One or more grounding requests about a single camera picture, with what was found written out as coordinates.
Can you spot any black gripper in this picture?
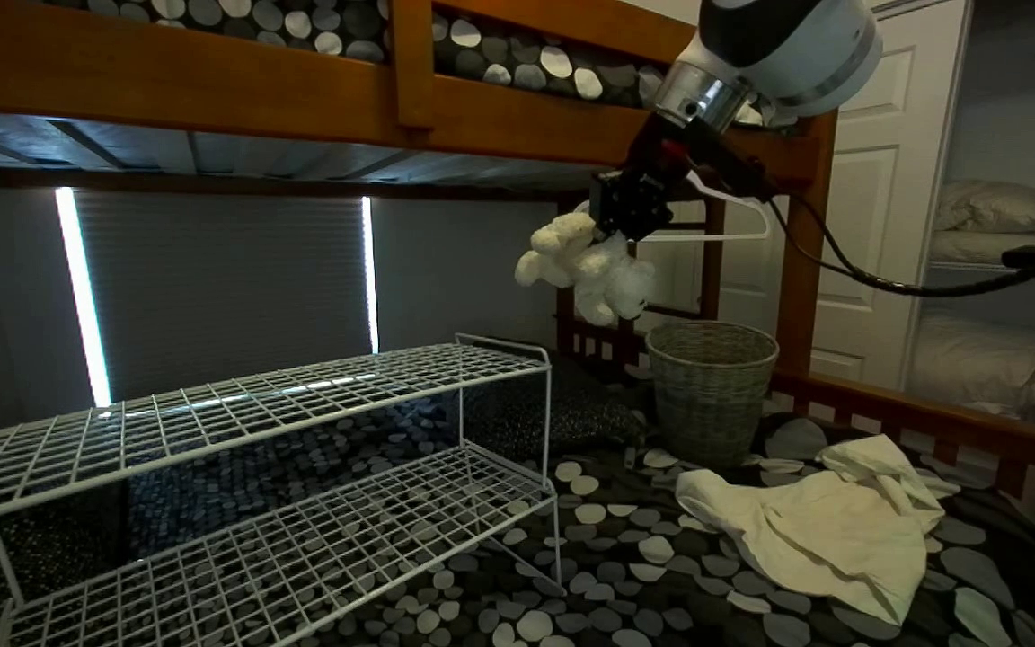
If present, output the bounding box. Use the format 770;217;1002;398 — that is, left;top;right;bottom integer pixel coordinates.
587;110;716;246

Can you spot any white plush bear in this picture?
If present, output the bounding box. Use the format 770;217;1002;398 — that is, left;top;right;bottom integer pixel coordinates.
509;200;656;332

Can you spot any white plastic clothes hanger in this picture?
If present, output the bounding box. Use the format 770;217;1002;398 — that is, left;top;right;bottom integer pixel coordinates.
654;170;777;250

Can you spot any grey window blind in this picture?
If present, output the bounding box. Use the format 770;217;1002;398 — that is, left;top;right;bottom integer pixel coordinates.
0;183;94;431
66;183;372;405
371;189;566;352

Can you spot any woven wicker basket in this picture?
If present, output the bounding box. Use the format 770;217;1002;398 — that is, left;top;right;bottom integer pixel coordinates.
644;319;784;473

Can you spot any polka dot bunk mattress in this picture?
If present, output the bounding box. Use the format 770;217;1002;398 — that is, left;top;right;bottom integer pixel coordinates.
73;0;808;129

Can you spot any white panel door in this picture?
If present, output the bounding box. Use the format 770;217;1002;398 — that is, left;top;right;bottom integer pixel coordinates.
808;0;978;391

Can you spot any polka dot bedspread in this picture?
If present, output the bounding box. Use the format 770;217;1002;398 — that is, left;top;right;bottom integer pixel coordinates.
0;369;1035;647

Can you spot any cream cloth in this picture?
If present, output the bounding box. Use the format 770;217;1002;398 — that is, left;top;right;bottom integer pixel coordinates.
671;431;948;628

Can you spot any white bedding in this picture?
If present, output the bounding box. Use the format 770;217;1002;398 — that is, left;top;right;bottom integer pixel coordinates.
907;311;1035;423

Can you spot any white pillow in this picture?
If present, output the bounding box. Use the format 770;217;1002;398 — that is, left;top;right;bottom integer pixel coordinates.
934;175;1035;238

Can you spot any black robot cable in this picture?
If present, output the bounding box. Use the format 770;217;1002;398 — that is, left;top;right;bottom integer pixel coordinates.
765;189;1035;301

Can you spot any white wire shelf rack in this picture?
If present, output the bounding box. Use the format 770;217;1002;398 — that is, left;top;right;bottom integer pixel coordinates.
0;332;566;647

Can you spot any wooden bunk bed frame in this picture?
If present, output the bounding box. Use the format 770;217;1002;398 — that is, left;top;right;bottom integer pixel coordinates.
0;0;1035;543

